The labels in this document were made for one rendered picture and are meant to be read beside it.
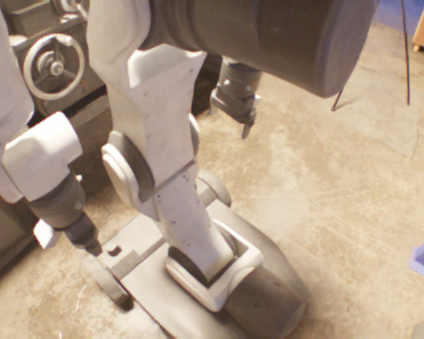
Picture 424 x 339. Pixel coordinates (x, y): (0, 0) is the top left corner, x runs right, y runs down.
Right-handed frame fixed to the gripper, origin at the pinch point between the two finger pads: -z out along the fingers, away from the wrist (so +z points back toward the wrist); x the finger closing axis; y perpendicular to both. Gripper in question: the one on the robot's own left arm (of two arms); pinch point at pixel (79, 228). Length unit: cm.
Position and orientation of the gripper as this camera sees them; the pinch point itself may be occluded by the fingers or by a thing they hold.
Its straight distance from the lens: 56.6
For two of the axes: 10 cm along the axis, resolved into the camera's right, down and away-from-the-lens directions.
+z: 1.3, -5.5, -8.2
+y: -6.8, 5.5, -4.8
